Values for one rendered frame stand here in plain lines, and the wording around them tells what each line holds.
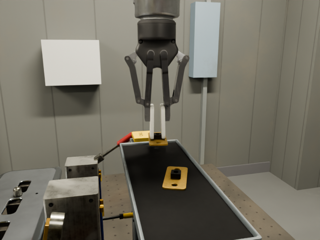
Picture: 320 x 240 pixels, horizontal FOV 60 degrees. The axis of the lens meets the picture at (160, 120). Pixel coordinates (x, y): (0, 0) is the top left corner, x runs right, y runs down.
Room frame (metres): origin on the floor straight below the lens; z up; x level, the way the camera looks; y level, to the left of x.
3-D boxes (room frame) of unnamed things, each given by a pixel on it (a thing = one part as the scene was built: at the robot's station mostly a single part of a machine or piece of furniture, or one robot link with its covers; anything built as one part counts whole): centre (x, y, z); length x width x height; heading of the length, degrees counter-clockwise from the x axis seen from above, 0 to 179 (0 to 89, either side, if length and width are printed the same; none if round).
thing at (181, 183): (0.44, -0.03, 1.17); 0.08 x 0.04 x 0.01; 172
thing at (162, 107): (0.57, -0.01, 1.23); 0.03 x 0.01 x 0.07; 4
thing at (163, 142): (0.57, 0.01, 1.19); 0.08 x 0.04 x 0.01; 4
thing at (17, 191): (0.66, 0.38, 1.00); 0.02 x 0.02 x 0.04
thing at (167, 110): (0.57, -0.02, 1.26); 0.03 x 0.01 x 0.05; 94
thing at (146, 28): (0.57, 0.01, 1.39); 0.08 x 0.07 x 0.09; 94
